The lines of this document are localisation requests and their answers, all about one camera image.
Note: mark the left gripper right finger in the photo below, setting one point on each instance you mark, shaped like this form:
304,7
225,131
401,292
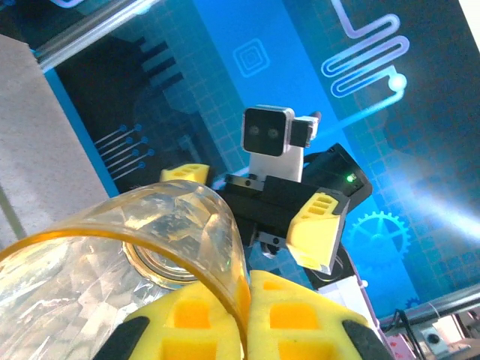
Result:
300,333

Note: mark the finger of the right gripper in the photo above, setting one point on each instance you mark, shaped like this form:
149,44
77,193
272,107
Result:
187,173
315,232

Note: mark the aluminium frame bar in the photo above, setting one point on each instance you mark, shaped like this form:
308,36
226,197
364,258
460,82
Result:
431,307

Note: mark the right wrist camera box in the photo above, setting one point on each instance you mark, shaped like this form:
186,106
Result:
266,131

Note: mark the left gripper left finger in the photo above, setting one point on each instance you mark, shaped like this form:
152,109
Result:
187,337

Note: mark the amber transparent plastic cup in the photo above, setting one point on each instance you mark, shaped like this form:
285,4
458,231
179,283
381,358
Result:
75,292

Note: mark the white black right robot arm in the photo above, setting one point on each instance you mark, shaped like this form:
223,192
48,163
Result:
347,303

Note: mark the aluminium frame post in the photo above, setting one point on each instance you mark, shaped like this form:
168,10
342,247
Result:
93,32

